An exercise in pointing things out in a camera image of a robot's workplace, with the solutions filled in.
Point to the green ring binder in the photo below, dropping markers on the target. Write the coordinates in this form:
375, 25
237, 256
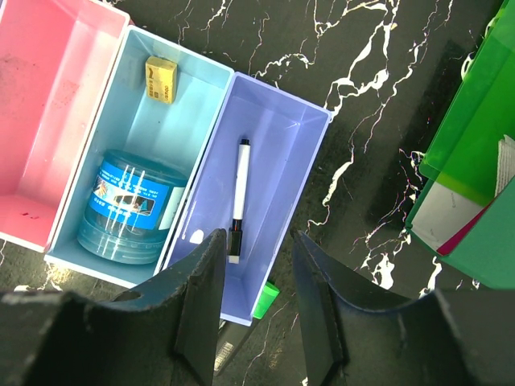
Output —
465, 213

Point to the purple bin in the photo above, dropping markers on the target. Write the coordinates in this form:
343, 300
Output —
285, 133

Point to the small black silver pen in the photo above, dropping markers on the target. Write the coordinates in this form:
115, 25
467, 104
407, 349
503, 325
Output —
235, 232

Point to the light blue bin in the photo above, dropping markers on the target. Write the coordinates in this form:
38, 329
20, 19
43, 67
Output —
174, 134

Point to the pink bin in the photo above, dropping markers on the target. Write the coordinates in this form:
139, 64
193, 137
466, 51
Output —
56, 59

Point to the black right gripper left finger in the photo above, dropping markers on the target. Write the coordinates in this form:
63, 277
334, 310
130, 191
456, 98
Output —
161, 332

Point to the yellow eraser block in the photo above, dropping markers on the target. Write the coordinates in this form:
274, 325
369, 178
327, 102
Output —
161, 80

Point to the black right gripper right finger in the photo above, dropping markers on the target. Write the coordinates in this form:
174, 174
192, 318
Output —
356, 333

